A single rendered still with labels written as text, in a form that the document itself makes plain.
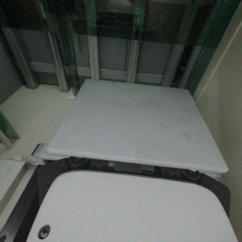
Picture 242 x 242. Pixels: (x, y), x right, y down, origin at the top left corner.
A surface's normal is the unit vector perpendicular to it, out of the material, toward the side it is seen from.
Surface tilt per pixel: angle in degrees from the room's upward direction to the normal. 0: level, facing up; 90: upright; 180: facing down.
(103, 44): 90
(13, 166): 0
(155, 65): 90
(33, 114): 0
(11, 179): 0
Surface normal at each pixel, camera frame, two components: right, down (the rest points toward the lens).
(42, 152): 0.07, -0.71
